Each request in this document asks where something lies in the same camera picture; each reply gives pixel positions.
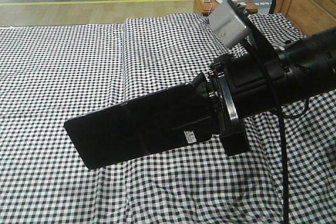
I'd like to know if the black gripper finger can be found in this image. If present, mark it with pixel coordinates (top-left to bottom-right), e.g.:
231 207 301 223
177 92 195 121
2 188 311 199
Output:
192 72 208 95
170 113 220 135

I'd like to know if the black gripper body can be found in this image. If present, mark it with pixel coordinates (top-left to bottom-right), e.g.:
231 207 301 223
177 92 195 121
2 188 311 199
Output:
208 55 281 156

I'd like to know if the black foldable smartphone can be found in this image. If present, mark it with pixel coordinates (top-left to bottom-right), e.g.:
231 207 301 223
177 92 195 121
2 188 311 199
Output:
64 83 212 169

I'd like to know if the checkered duvet on bed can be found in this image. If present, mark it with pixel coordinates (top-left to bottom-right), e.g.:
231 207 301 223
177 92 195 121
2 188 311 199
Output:
93 14 335 223

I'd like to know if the wooden headboard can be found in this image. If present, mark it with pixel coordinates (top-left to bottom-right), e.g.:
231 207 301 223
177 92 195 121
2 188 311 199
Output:
274 0 335 35

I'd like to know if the black white checkered bedsheet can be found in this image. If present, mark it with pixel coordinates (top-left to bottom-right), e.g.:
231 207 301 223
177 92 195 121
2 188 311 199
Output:
1 24 127 223

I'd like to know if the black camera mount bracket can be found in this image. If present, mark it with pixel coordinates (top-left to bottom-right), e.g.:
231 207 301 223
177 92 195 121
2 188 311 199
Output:
239 10 281 68

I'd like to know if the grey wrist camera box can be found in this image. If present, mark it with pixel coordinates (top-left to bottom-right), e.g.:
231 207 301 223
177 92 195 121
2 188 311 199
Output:
208 0 251 49

